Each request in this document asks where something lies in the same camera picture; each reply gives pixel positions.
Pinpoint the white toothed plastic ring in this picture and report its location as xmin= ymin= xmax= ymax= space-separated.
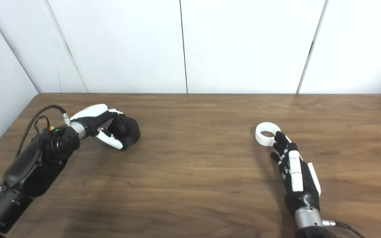
xmin=255 ymin=122 xmax=280 ymax=147

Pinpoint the round black plastic part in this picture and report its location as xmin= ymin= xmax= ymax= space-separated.
xmin=107 ymin=114 xmax=141 ymax=150

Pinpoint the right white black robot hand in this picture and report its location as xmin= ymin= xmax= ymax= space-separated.
xmin=271 ymin=131 xmax=321 ymax=215

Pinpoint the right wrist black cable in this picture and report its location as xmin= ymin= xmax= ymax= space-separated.
xmin=322 ymin=219 xmax=366 ymax=238

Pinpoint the thin wire on left arm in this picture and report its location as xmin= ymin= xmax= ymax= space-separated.
xmin=33 ymin=115 xmax=51 ymax=135

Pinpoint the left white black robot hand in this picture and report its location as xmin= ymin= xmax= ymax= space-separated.
xmin=69 ymin=104 xmax=127 ymax=151

